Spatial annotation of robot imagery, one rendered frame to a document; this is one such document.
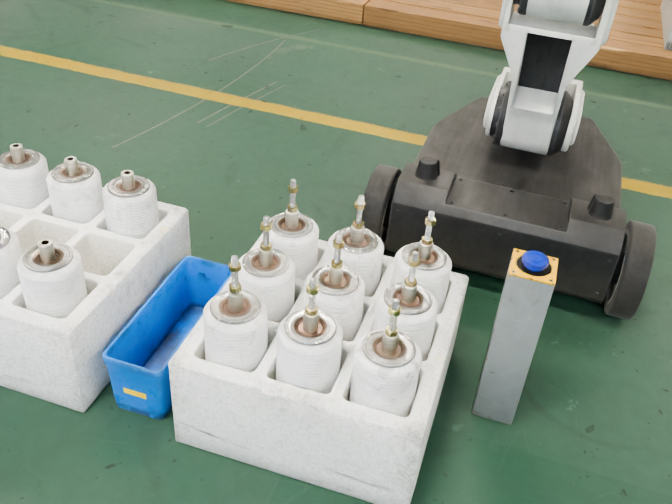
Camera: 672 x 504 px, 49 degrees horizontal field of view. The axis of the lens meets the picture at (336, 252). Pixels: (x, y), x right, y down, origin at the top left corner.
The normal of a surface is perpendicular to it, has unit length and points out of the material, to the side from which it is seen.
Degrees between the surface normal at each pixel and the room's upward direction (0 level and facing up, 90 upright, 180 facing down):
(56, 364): 90
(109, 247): 90
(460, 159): 0
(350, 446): 90
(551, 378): 0
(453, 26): 90
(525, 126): 106
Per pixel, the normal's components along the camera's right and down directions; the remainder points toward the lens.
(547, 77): -0.31, 0.87
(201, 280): -0.30, 0.51
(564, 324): 0.07, -0.80
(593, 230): -0.18, -0.18
